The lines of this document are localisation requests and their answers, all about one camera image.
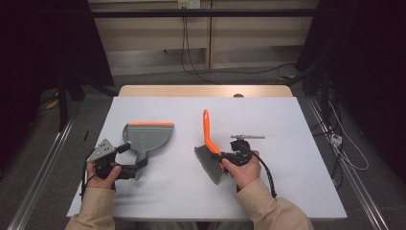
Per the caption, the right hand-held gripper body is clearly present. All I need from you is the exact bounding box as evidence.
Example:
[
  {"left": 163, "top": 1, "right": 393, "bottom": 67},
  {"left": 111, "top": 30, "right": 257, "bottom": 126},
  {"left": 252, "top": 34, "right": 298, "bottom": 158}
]
[{"left": 227, "top": 134, "right": 266, "bottom": 167}]

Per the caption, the wooden post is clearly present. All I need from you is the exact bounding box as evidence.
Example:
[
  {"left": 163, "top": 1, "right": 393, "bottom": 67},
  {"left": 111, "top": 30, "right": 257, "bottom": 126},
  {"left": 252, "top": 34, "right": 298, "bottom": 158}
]
[{"left": 205, "top": 0, "right": 214, "bottom": 70}]

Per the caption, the grey dustpan with orange edge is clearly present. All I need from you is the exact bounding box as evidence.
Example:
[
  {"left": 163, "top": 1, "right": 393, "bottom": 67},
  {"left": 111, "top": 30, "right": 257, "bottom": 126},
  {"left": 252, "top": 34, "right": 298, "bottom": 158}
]
[{"left": 123, "top": 121, "right": 175, "bottom": 181}]

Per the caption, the person's left hand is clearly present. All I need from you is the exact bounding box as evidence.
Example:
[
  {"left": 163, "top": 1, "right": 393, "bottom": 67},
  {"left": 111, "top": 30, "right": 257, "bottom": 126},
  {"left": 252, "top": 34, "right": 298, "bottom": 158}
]
[{"left": 85, "top": 162, "right": 123, "bottom": 190}]

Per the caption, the white board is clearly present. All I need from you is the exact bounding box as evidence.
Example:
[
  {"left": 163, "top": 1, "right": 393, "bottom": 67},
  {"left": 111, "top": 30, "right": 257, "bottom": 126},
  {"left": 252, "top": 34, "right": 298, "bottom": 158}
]
[{"left": 66, "top": 96, "right": 349, "bottom": 221}]

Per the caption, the aluminium rail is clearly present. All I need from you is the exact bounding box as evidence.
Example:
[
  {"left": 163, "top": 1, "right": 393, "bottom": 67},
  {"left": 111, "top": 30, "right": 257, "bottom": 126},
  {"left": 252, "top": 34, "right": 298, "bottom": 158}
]
[
  {"left": 305, "top": 97, "right": 391, "bottom": 230},
  {"left": 6, "top": 119, "right": 76, "bottom": 230}
]

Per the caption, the white wall socket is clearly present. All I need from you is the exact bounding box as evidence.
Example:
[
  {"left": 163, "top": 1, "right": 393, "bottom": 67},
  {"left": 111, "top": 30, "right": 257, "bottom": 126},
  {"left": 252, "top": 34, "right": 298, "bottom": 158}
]
[{"left": 177, "top": 0, "right": 201, "bottom": 10}]

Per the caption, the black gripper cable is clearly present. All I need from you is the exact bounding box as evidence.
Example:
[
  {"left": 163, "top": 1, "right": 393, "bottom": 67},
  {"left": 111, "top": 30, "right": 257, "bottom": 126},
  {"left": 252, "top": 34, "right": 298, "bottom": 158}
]
[
  {"left": 242, "top": 145, "right": 278, "bottom": 199},
  {"left": 79, "top": 149, "right": 97, "bottom": 200}
]

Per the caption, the black horizontal bar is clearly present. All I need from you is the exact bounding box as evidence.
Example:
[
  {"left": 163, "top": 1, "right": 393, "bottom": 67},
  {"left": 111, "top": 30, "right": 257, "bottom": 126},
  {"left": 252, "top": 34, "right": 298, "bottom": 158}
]
[{"left": 90, "top": 9, "right": 320, "bottom": 18}]

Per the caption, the person's right hand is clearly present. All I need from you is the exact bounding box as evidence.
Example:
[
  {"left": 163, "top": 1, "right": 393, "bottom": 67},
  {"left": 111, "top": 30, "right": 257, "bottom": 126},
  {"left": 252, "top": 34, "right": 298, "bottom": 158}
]
[{"left": 221, "top": 151, "right": 262, "bottom": 190}]

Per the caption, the black metal stand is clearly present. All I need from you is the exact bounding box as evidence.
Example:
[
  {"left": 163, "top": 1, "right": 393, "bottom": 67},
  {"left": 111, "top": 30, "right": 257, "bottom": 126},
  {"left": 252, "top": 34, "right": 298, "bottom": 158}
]
[
  {"left": 285, "top": 61, "right": 333, "bottom": 128},
  {"left": 56, "top": 71, "right": 120, "bottom": 132}
]

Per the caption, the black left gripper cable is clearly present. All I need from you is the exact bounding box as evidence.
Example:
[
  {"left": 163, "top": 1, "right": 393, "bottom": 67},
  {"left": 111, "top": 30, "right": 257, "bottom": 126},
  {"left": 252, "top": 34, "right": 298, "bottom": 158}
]
[{"left": 79, "top": 149, "right": 97, "bottom": 200}]

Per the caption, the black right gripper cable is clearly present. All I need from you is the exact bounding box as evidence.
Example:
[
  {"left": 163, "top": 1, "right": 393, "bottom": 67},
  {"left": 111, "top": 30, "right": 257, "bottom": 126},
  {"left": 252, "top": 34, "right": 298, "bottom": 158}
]
[{"left": 242, "top": 145, "right": 278, "bottom": 199}]

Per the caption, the wooden table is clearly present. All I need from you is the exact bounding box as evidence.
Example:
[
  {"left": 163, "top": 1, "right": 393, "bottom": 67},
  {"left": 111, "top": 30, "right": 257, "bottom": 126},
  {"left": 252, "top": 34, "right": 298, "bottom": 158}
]
[{"left": 118, "top": 84, "right": 294, "bottom": 99}]

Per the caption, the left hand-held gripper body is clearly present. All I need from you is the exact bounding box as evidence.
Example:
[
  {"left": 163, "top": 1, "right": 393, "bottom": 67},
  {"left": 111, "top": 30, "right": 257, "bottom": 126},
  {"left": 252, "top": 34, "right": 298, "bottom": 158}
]
[{"left": 86, "top": 138, "right": 137, "bottom": 180}]

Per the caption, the white cable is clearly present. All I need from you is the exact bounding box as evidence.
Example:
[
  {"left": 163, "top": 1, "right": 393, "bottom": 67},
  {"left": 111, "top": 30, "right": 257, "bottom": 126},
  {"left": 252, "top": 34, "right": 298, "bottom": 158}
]
[{"left": 328, "top": 100, "right": 370, "bottom": 171}]

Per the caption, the black curtain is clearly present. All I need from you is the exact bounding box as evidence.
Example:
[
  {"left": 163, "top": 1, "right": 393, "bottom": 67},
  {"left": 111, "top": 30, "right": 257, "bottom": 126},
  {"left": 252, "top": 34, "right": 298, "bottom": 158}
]
[
  {"left": 0, "top": 0, "right": 115, "bottom": 171},
  {"left": 295, "top": 0, "right": 406, "bottom": 183}
]

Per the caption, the orange brush with grey bristles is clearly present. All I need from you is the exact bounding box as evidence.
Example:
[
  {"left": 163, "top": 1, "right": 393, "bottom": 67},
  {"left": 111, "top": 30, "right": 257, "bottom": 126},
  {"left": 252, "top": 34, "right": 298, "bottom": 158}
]
[{"left": 193, "top": 108, "right": 231, "bottom": 186}]

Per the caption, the black hanging cable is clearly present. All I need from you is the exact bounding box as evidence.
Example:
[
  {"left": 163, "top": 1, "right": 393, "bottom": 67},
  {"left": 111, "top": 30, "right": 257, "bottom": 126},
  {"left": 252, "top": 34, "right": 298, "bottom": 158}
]
[{"left": 180, "top": 15, "right": 221, "bottom": 85}]

